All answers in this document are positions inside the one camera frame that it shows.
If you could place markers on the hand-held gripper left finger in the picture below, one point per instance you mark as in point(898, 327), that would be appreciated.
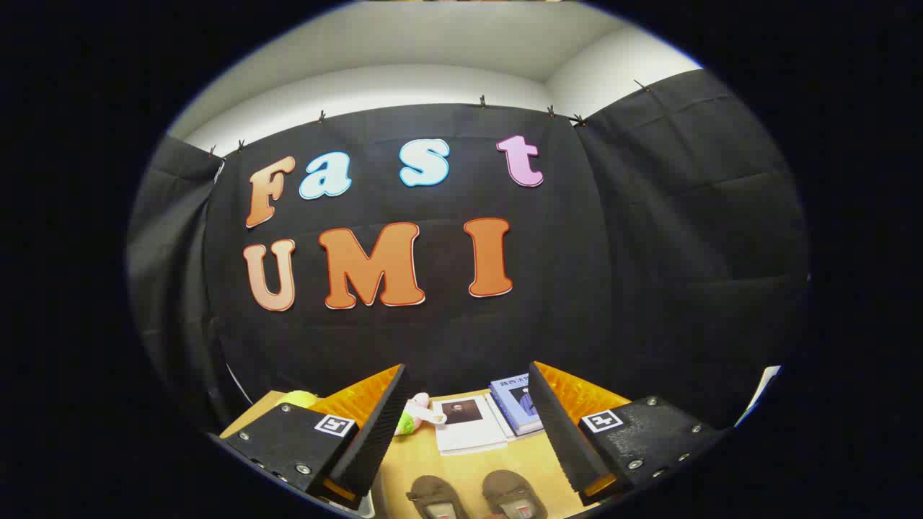
point(375, 432)

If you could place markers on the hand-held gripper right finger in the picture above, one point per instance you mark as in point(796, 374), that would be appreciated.
point(559, 432)

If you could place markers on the brown suede shoe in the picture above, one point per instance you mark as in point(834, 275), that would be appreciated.
point(433, 494)
point(508, 486)

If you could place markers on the green and pink plush toy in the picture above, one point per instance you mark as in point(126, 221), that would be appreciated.
point(412, 414)

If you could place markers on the blue book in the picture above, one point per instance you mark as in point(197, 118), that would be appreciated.
point(515, 407)

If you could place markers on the yellow plush ball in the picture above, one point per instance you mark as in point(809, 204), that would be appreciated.
point(297, 398)

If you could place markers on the white portrait book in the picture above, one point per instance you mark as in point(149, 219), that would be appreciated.
point(469, 429)

